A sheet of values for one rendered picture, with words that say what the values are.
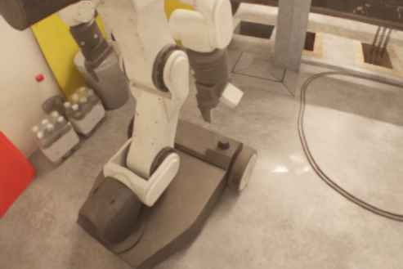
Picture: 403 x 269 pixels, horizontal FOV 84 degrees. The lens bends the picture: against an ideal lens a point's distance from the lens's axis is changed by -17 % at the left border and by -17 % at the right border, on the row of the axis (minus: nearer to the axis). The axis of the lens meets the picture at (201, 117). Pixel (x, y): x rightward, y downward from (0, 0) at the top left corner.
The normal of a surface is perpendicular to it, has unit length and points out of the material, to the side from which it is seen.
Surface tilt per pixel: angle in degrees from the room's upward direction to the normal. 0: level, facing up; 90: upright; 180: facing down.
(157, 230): 0
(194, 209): 0
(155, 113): 60
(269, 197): 0
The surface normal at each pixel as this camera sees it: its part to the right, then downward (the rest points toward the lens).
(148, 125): -0.47, 0.18
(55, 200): -0.07, -0.72
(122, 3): -0.34, -0.22
